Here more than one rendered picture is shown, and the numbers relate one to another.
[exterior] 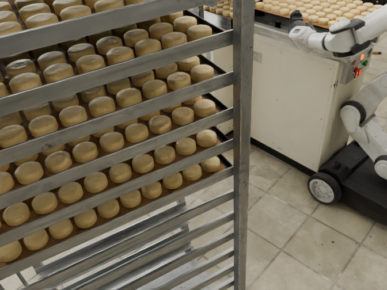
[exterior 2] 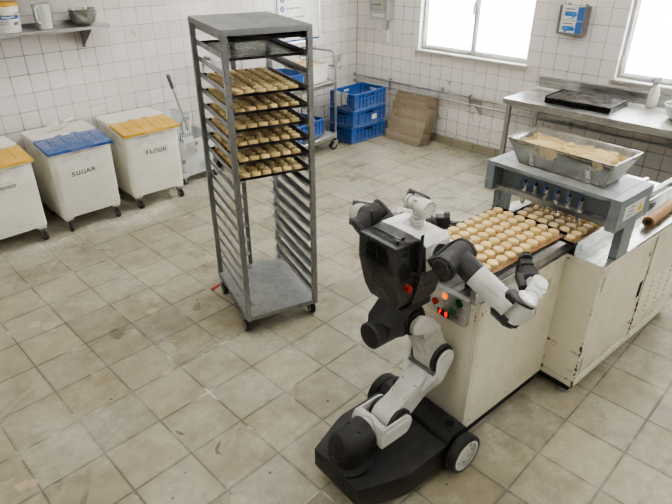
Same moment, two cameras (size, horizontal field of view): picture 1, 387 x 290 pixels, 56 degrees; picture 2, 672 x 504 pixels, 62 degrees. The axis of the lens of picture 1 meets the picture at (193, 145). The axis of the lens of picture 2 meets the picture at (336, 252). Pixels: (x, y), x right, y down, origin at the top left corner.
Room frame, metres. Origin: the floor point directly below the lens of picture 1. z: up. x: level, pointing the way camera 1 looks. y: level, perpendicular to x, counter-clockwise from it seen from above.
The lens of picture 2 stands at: (1.15, -2.96, 2.20)
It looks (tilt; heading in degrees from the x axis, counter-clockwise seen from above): 29 degrees down; 89
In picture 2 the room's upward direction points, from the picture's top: straight up
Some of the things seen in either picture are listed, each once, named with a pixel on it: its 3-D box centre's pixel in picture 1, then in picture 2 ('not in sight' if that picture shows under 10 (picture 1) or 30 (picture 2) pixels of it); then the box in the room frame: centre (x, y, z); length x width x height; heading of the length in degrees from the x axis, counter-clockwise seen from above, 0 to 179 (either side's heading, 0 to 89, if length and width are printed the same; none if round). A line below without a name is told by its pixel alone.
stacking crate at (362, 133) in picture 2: not in sight; (357, 128); (1.58, 3.96, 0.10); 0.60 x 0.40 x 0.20; 42
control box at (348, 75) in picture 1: (357, 63); (446, 302); (1.70, -0.89, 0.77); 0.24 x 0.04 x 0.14; 129
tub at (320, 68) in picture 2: not in sight; (305, 72); (0.96, 3.49, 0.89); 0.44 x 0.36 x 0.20; 142
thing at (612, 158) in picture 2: not in sight; (571, 152); (2.37, -0.34, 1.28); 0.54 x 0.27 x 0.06; 129
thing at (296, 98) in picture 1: (292, 92); (486, 328); (1.98, -0.66, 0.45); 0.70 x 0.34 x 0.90; 39
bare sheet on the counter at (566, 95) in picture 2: not in sight; (586, 98); (3.55, 2.10, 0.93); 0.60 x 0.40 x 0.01; 135
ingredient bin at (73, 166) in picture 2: not in sight; (75, 175); (-1.03, 1.70, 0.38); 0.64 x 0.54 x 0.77; 133
